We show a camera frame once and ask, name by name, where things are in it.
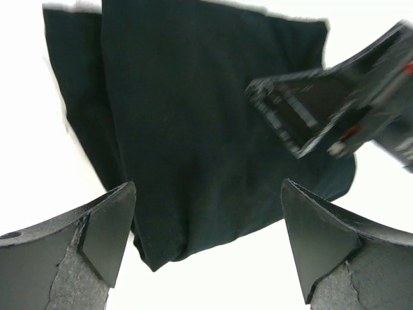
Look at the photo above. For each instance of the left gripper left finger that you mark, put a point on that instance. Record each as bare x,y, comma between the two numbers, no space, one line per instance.
70,261

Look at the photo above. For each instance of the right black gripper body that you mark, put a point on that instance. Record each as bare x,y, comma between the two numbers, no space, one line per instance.
368,97

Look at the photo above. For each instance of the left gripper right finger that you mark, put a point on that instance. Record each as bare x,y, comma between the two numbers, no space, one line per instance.
343,260

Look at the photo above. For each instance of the black t shirt blue logo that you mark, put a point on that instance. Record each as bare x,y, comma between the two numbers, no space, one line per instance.
155,93

